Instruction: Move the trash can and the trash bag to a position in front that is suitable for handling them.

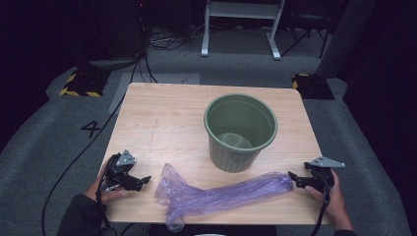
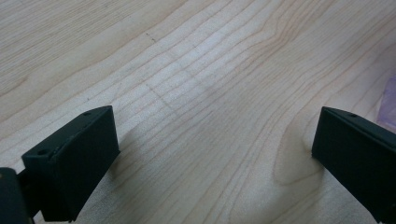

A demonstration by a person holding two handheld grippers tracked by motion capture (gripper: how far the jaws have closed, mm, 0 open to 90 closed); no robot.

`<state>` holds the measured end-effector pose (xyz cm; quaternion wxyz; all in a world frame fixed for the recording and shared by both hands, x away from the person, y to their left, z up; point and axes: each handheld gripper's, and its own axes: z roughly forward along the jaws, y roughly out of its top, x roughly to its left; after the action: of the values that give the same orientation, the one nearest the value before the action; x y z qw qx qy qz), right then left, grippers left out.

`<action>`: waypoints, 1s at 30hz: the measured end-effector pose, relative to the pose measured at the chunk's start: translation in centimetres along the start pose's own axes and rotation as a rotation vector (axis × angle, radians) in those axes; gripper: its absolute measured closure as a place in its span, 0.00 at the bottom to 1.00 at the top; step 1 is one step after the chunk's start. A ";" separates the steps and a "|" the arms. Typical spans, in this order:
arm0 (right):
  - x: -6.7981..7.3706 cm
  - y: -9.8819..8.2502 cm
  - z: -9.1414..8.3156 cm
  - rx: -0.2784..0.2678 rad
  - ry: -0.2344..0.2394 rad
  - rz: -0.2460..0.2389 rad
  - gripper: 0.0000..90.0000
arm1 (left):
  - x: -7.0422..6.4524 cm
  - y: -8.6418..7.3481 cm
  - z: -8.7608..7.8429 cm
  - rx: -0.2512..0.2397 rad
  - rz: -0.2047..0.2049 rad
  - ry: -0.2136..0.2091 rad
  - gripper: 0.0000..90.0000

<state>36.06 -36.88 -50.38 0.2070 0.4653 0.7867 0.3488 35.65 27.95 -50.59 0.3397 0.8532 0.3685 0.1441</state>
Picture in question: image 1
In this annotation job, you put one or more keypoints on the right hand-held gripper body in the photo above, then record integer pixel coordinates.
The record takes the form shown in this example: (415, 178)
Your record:
(323, 177)

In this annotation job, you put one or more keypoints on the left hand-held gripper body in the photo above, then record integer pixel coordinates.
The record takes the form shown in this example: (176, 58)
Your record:
(123, 172)

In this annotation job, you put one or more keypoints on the purple plastic bag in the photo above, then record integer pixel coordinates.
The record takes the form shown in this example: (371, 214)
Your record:
(203, 198)

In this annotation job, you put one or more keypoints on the green plastic bin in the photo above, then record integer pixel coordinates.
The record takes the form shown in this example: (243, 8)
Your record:
(241, 131)

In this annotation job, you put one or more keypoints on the person's right hand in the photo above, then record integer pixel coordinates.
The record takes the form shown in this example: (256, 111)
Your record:
(336, 200)

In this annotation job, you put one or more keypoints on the person's left hand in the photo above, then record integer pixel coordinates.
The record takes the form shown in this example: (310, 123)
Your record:
(95, 191)

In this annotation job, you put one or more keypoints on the grey column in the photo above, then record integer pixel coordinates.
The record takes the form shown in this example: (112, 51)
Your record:
(344, 36)

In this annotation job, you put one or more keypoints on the black folding stand legs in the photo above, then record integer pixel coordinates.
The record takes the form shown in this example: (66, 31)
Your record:
(308, 31)

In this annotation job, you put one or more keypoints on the black yellow striped base plate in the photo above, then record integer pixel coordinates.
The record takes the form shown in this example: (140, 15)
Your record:
(83, 83)
(313, 87)

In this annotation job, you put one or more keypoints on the white metal stand frame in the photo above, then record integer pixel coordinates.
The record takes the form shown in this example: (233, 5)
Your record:
(241, 10)

